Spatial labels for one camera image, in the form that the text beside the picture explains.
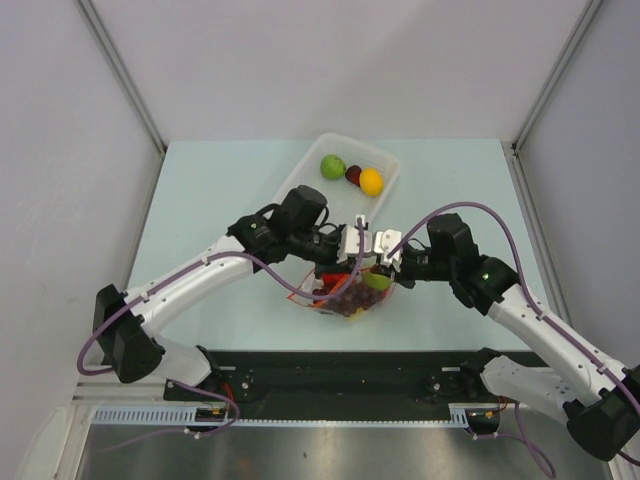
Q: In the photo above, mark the right aluminium rail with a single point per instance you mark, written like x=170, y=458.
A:
x=540, y=245

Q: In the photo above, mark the dark plum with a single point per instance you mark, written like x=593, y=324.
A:
x=352, y=174

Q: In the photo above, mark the white cable duct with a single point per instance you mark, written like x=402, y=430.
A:
x=485, y=417
x=189, y=416

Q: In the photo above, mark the left white cable duct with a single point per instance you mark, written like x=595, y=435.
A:
x=189, y=416

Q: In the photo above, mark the aluminium frame post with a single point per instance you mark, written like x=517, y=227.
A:
x=116, y=64
x=560, y=68

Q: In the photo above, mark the yellow lemon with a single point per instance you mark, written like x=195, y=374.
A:
x=371, y=182

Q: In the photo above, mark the yellow green pear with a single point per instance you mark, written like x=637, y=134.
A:
x=376, y=281

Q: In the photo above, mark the right aluminium frame post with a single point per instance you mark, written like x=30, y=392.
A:
x=560, y=68

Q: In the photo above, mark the white plastic basket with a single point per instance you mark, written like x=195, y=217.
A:
x=344, y=198

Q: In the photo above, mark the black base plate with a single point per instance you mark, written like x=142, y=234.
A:
x=396, y=386

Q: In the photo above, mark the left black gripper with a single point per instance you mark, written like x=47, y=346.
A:
x=332, y=266

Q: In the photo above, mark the right white cable duct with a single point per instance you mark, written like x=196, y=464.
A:
x=485, y=417

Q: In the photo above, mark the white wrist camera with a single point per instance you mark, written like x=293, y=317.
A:
x=355, y=240
x=386, y=247

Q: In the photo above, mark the left aluminium frame post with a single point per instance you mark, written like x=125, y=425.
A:
x=116, y=64

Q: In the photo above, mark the green custard apple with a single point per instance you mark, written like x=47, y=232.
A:
x=332, y=167

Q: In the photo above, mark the dark purple grape bunch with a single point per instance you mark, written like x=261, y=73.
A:
x=355, y=299

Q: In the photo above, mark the red green apple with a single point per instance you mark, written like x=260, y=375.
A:
x=331, y=280

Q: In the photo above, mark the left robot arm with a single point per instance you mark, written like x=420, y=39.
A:
x=127, y=326

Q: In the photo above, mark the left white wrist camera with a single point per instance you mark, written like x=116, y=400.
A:
x=355, y=240

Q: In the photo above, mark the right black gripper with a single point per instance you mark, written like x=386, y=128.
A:
x=401, y=276

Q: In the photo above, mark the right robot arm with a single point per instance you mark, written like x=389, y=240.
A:
x=595, y=396

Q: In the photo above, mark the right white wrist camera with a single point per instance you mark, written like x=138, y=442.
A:
x=386, y=247

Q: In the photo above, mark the clear zip bag orange zipper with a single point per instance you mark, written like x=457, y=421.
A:
x=311, y=285

